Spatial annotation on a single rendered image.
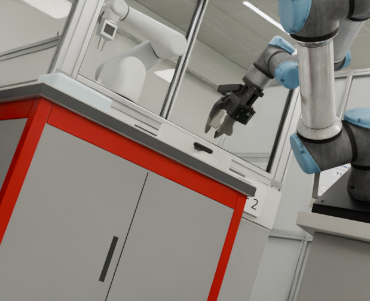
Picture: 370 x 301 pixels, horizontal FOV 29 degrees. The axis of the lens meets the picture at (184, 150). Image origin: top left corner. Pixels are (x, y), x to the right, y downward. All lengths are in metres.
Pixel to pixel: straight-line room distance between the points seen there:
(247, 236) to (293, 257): 1.50
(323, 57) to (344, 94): 2.54
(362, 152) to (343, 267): 0.30
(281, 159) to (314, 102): 0.92
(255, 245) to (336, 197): 0.68
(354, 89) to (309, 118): 2.43
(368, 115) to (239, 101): 0.40
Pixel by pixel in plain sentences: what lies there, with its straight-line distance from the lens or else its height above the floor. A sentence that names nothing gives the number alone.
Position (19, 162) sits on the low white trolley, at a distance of 1.44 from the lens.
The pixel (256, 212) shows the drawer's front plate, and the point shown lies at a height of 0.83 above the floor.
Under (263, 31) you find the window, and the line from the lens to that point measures 2.67.
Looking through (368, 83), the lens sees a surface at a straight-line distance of 4.18.
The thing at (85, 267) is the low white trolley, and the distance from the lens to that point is 1.52.
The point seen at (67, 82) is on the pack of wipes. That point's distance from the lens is 1.52.
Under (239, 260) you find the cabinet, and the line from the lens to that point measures 2.56.
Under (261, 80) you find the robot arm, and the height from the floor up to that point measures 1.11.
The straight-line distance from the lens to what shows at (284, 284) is 4.04.
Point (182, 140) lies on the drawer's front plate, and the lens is 2.17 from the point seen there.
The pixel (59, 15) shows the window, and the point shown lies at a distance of 2.34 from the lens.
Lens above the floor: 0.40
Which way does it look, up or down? 13 degrees up
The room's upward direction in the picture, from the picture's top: 18 degrees clockwise
